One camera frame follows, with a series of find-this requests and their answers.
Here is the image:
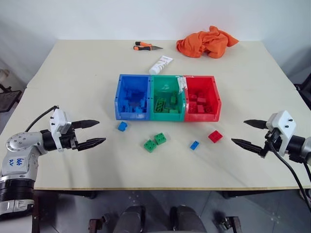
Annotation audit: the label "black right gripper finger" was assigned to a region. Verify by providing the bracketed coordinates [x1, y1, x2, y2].
[231, 138, 266, 156]
[243, 118, 269, 131]

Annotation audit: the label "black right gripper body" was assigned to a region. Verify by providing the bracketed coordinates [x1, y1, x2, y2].
[259, 128, 280, 159]

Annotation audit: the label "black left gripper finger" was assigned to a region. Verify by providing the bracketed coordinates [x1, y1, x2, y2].
[71, 119, 101, 130]
[76, 137, 107, 152]

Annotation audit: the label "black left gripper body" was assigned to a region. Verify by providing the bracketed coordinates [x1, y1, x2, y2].
[59, 121, 80, 151]

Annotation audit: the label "red square toy brick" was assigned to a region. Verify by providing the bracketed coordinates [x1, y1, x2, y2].
[207, 130, 224, 144]

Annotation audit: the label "blue plastic bin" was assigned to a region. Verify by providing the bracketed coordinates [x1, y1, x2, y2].
[114, 74, 153, 121]

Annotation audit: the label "green square toy brick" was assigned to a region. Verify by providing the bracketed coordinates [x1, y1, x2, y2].
[154, 132, 168, 146]
[143, 139, 157, 154]

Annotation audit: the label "red plastic bin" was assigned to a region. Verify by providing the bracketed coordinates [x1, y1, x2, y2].
[183, 75, 222, 122]

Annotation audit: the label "dark chair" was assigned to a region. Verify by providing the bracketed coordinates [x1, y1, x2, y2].
[293, 72, 311, 110]
[0, 83, 23, 113]

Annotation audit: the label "long green toy brick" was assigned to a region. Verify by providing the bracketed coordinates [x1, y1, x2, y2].
[153, 98, 167, 113]

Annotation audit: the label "green plastic bin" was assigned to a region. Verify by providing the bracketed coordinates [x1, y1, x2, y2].
[149, 74, 187, 122]

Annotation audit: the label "white tape strip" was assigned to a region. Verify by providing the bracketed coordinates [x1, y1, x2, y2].
[176, 75, 187, 95]

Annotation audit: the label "dark rounded shape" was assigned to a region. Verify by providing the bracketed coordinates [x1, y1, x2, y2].
[113, 205, 146, 233]
[169, 205, 207, 233]

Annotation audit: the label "white tube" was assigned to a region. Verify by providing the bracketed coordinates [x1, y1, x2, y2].
[149, 55, 173, 75]

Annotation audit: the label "orange crumpled cloth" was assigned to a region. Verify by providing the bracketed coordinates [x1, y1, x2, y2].
[176, 25, 240, 59]

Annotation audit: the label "orange black pliers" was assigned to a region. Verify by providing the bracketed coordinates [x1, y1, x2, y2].
[132, 41, 164, 51]

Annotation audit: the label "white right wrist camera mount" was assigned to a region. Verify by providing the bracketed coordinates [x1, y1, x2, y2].
[265, 110, 297, 156]

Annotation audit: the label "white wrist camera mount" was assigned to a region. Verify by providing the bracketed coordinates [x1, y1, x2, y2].
[49, 109, 73, 153]
[265, 110, 297, 156]

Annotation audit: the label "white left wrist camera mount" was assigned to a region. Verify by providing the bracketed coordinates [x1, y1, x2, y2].
[49, 109, 73, 153]

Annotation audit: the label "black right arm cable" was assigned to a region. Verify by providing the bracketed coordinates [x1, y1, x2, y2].
[267, 132, 311, 204]

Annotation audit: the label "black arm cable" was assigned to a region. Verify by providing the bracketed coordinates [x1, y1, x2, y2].
[267, 132, 311, 204]
[25, 105, 60, 133]

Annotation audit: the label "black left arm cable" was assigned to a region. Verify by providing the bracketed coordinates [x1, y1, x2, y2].
[25, 105, 60, 133]

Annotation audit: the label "dark table frame bracket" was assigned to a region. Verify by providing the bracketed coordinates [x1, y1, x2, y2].
[215, 190, 300, 200]
[57, 190, 98, 200]

